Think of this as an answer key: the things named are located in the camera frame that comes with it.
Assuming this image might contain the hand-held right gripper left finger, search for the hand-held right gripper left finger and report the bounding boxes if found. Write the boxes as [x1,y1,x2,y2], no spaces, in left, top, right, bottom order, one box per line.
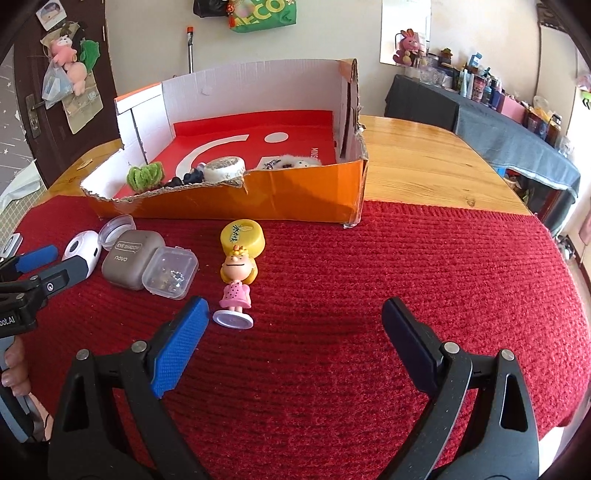
[48,295,211,480]

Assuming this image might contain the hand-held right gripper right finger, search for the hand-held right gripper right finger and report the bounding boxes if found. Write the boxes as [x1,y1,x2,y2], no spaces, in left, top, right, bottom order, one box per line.
[381,296,541,480]

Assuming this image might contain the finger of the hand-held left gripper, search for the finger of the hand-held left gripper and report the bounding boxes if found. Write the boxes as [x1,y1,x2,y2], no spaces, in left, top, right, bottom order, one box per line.
[0,246,59,283]
[0,256,90,324]

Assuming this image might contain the white round mini device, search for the white round mini device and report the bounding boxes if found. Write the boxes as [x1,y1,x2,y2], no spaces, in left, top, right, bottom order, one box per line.
[61,230,102,271]

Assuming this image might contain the grey eyeshadow case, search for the grey eyeshadow case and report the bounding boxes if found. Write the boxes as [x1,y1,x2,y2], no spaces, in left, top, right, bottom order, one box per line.
[102,229,166,291]

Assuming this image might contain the clear square plastic box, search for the clear square plastic box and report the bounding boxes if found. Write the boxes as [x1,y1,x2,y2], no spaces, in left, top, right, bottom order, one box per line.
[141,246,199,300]

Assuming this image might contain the girl figurine pink dress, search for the girl figurine pink dress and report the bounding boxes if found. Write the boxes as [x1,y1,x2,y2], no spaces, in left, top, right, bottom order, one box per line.
[212,244,259,330]

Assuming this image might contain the yellow round cap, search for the yellow round cap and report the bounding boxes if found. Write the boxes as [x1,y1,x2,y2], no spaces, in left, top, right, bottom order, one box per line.
[220,219,267,256]

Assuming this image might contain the green fuzzy hair clip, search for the green fuzzy hair clip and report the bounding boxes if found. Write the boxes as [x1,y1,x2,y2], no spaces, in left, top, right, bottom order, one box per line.
[127,161,165,192]

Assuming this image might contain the small dark figurine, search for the small dark figurine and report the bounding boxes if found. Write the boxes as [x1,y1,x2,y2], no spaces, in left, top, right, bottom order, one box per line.
[166,162,206,188]

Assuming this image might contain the orange cardboard box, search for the orange cardboard box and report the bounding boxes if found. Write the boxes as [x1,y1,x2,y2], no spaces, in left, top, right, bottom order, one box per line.
[79,58,370,229]

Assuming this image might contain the white round jar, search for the white round jar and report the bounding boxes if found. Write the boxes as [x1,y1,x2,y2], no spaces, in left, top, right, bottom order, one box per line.
[203,156,247,182]

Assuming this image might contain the white plush sheep keychain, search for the white plush sheep keychain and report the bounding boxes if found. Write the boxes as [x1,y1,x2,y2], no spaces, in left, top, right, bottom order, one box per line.
[256,154,322,171]

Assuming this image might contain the person's left forearm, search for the person's left forearm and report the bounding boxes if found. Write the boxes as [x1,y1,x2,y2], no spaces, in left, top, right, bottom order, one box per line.
[30,394,55,441]

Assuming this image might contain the person's left hand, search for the person's left hand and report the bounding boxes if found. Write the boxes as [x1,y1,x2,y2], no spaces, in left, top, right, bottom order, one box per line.
[2,344,31,398]

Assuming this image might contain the small grey device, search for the small grey device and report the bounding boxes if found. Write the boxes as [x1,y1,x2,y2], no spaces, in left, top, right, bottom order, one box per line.
[0,233,24,257]

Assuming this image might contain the white paper sheet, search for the white paper sheet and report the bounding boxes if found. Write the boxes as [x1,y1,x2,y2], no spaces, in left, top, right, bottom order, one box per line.
[0,159,44,215]

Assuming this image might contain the red knitted mat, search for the red knitted mat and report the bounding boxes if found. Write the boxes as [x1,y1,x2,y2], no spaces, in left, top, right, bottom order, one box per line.
[11,194,591,480]

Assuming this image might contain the clear round lid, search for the clear round lid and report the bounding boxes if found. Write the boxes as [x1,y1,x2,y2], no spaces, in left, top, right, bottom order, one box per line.
[98,215,137,252]

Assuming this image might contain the dark brown door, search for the dark brown door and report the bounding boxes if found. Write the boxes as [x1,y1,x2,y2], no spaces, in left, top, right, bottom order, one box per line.
[14,0,121,190]

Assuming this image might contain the beige hanging organizer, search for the beige hanging organizer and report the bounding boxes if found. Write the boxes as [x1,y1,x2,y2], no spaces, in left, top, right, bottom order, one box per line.
[41,21,105,134]

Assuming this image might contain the clear plastic bag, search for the clear plastic bag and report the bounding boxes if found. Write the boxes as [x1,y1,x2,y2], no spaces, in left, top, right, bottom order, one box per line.
[41,65,75,110]

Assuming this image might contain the pink clothing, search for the pink clothing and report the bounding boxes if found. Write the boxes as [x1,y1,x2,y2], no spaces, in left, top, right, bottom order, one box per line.
[566,208,591,264]

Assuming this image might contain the pink plush toy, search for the pink plush toy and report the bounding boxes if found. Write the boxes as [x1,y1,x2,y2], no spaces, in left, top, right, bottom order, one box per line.
[50,34,88,95]

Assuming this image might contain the green plush toy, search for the green plush toy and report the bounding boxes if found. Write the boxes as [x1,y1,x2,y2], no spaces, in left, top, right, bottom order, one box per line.
[79,39,101,70]

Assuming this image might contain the grey cloth covered table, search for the grey cloth covered table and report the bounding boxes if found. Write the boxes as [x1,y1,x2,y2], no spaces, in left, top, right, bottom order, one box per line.
[384,74,581,236]

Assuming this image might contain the photo card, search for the photo card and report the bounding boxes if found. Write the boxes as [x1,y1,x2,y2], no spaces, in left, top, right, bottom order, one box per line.
[36,0,63,31]

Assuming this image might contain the pink box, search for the pink box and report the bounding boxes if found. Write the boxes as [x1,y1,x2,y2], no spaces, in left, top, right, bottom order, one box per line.
[501,98,527,121]

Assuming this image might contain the row of bottles and cups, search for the row of bottles and cups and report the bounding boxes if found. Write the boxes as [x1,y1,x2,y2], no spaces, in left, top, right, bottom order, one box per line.
[406,46,573,155]

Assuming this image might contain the pink rabbit plush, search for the pink rabbit plush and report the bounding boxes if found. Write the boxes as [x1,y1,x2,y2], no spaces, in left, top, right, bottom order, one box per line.
[392,28,426,65]

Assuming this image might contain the black bag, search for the black bag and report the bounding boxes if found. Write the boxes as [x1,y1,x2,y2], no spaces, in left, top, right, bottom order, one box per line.
[193,0,232,19]

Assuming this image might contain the white cabinet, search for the white cabinet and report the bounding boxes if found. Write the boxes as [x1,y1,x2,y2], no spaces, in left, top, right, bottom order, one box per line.
[538,23,591,134]

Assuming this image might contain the green tote bag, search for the green tote bag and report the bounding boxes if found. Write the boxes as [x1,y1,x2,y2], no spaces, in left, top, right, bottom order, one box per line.
[229,0,297,33]

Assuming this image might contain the dark suitcase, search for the dark suitcase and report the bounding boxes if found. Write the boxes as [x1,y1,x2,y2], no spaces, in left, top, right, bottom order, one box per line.
[536,0,568,33]

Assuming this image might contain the metal door handle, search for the metal door handle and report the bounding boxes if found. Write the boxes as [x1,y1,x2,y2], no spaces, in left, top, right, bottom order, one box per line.
[26,95,47,139]

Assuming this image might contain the wall mirror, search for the wall mirror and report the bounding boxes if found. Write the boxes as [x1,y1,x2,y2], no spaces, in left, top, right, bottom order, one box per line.
[379,0,432,66]

